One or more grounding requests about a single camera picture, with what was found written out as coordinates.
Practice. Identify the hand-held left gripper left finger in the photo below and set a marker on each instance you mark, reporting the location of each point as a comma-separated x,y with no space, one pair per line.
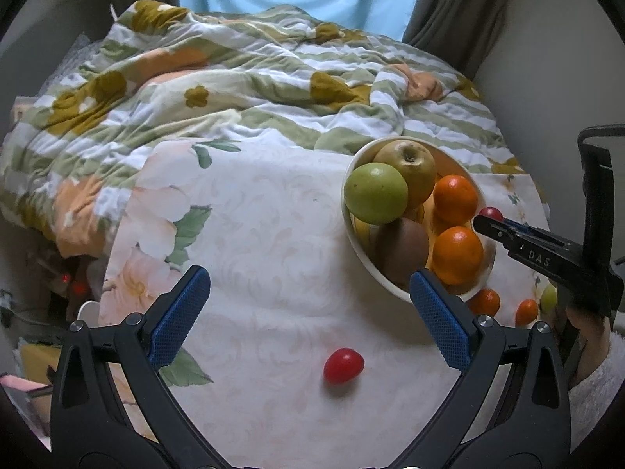
180,315

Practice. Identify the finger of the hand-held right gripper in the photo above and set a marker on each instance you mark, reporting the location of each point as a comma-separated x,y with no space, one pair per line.
542,259
542,233

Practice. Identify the green apple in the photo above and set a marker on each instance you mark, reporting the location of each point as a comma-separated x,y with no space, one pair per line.
376,194

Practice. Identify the small orange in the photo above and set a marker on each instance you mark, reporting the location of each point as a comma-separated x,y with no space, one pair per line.
486,302
527,312
455,200

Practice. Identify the cream bowl with yellow inside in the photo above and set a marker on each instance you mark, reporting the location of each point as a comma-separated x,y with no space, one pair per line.
364,255

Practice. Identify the brown kiwi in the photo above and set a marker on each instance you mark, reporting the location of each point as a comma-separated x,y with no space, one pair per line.
403,249

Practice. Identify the grey bed headboard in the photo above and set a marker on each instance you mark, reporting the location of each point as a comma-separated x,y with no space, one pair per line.
53,24

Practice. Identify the white cup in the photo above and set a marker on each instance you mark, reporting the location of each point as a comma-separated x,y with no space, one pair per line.
89,312

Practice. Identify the person's right forearm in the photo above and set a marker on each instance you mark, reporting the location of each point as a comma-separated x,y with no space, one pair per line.
598,391

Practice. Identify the yellow apple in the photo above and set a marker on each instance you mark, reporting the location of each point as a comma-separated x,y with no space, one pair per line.
410,161

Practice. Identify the grey patterned bedsheet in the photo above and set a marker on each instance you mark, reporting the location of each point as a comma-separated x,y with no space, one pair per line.
73,61

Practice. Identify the green striped floral blanket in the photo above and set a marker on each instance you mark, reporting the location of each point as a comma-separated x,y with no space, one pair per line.
244,97

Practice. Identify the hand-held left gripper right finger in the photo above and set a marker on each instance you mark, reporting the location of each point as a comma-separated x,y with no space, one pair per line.
439,320

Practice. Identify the white box with pink lid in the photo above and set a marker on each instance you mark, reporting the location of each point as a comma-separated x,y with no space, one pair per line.
19,383

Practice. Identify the small green fruit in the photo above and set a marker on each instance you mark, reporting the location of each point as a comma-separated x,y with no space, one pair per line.
549,298

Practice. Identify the person's right hand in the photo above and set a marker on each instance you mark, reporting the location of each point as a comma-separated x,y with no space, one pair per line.
588,332

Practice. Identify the large orange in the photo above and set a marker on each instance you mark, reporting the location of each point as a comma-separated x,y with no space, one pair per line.
458,255

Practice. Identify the white floral tablecloth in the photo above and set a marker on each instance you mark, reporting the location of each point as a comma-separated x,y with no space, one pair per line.
268,254

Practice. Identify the red cherry tomato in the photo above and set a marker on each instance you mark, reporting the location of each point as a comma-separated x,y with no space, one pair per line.
343,366
490,213

